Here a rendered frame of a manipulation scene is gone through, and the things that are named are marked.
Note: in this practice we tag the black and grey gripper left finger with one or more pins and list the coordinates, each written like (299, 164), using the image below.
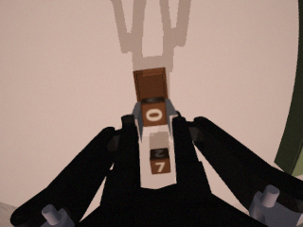
(75, 187)

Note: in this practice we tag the brown wooden tray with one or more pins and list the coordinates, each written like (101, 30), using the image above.
(150, 83)

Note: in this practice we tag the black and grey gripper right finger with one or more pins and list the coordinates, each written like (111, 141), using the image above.
(279, 196)

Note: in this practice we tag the brown number cube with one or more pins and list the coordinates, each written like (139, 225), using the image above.
(153, 111)
(159, 160)

